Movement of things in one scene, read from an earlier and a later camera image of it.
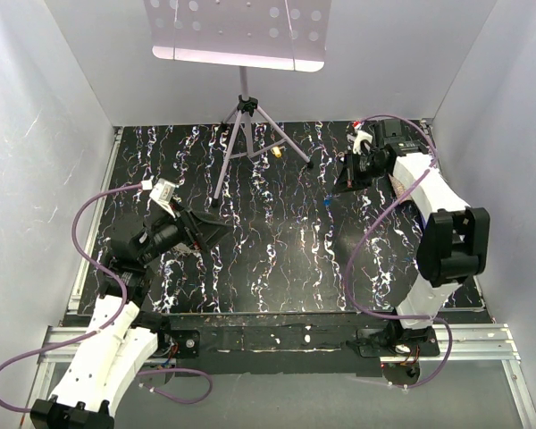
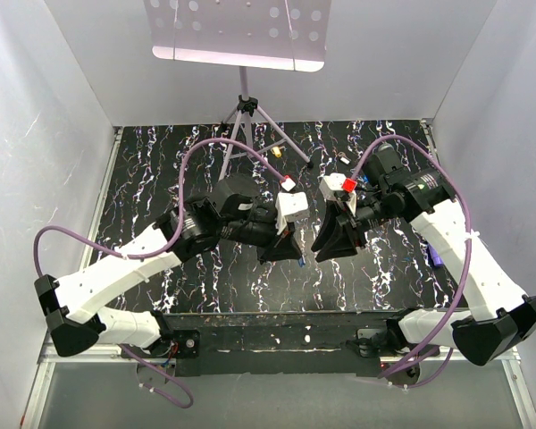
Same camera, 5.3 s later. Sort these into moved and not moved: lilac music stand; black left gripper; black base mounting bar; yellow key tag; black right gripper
Moved: black left gripper; black right gripper
Not moved: black base mounting bar; lilac music stand; yellow key tag
